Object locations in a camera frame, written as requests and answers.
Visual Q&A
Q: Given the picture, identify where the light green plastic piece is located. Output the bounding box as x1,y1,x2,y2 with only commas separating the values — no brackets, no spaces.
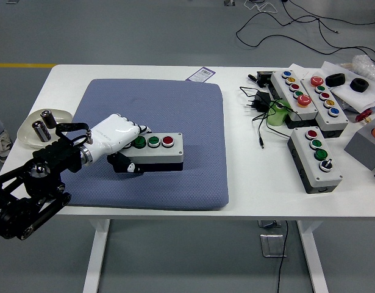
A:
267,102,293,127

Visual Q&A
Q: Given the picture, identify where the white shallow dish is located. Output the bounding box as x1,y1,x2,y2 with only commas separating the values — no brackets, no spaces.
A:
17,109,74,150

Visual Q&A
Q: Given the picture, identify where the person's shoe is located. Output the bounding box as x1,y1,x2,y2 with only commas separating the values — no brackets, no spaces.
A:
0,129,13,164

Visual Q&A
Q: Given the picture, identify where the long black floor cable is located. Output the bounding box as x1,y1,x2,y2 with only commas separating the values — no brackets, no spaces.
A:
235,9,375,63

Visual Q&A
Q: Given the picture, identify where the white table leg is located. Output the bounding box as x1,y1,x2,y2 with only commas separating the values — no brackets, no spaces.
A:
296,220,330,293
82,219,112,293

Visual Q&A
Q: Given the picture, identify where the purple barcode label card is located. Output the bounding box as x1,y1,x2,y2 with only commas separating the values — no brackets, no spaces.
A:
185,67,216,82

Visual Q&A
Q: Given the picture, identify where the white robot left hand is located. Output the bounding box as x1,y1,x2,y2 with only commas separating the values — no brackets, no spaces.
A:
86,114,152,175

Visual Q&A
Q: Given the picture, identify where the metal bracket under table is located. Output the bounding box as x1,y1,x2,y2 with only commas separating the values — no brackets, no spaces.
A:
257,220,282,229

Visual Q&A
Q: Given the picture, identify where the black adapter cord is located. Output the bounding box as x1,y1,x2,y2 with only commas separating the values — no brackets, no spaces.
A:
238,86,293,150

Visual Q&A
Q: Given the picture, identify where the small black device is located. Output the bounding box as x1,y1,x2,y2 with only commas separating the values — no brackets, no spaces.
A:
247,71,275,88

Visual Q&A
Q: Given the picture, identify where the grey block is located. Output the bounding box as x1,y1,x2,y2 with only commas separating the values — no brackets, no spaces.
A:
344,117,375,172

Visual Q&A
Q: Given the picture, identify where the five-button box blue end button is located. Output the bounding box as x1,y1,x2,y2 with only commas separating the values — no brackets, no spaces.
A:
270,70,319,129

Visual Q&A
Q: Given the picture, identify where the dark cylindrical battery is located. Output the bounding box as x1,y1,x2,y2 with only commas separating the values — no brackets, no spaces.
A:
40,110,57,129
32,120,52,143

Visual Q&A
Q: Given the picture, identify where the five-button box red mushroom end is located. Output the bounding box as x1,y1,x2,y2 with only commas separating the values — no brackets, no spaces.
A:
300,74,349,139

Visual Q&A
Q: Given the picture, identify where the grey button box dark base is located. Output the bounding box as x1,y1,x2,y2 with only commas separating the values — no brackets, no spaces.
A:
121,132,185,172

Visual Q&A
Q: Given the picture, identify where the four-button box with switch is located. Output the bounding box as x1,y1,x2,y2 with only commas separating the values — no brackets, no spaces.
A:
287,126,343,195

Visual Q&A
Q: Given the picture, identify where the blue-grey padded mat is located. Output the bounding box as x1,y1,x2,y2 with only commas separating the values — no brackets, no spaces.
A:
60,78,230,211

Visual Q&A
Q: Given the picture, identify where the metal floor socket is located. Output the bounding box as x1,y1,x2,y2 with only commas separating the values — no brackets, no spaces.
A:
259,233,288,258

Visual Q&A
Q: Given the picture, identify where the black power adapter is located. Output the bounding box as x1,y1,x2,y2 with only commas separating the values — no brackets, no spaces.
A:
244,90,272,113

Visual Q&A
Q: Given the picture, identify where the clear bubble wrap bag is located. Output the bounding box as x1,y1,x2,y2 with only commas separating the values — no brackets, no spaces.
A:
339,54,375,82

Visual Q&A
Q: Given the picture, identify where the white floor cable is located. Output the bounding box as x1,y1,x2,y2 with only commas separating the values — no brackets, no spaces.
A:
244,0,278,13

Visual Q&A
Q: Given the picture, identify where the black cable under table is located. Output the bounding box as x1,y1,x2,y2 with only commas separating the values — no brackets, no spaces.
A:
277,221,290,293

